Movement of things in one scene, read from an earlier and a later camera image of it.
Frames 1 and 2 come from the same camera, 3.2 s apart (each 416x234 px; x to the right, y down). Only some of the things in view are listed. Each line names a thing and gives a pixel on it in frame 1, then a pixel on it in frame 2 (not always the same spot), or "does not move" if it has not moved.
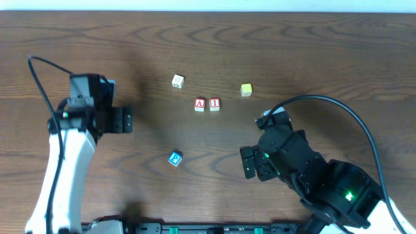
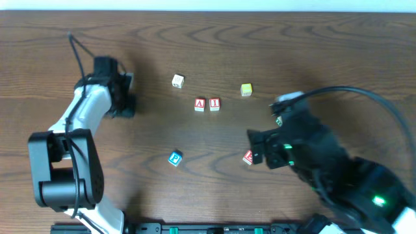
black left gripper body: [121, 119] -> [124, 106]
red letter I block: [214, 104] does not move
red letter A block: [199, 104] does not move
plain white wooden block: [177, 81] does not move
